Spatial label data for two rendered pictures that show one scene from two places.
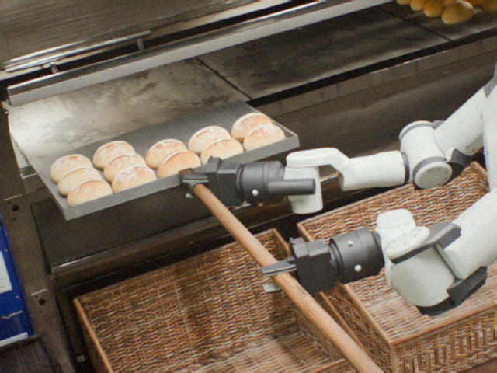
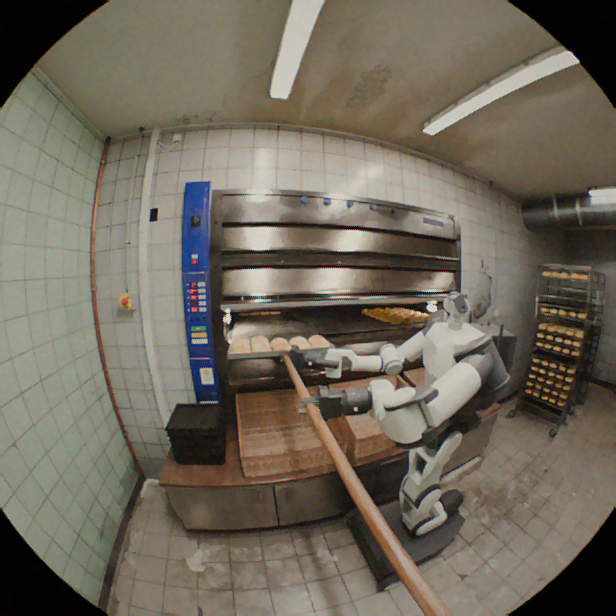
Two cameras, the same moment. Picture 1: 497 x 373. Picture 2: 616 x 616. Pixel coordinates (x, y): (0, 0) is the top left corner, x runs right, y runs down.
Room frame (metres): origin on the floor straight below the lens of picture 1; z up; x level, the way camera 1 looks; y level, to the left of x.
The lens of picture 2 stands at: (1.08, -0.06, 1.58)
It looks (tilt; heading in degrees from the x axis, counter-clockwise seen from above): 8 degrees down; 4
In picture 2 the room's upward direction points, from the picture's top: straight up
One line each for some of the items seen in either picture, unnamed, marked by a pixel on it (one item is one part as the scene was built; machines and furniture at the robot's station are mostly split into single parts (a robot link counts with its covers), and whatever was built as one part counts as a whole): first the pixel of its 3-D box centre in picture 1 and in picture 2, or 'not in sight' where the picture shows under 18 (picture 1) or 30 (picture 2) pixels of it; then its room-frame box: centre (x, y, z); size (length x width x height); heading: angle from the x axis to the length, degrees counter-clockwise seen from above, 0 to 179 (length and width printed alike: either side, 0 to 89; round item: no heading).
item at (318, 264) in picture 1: (327, 264); (338, 403); (1.75, -0.11, 1.18); 0.12 x 0.10 x 0.13; 101
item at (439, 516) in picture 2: not in sight; (423, 515); (1.86, -0.66, 0.28); 0.21 x 0.20 x 0.13; 108
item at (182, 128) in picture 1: (160, 149); (278, 342); (2.39, 0.20, 1.19); 0.55 x 0.36 x 0.03; 108
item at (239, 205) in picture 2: not in sight; (361, 212); (2.71, -0.32, 1.99); 1.80 x 0.08 x 0.21; 108
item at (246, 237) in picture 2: not in sight; (364, 240); (2.68, -0.32, 1.80); 1.79 x 0.11 x 0.19; 108
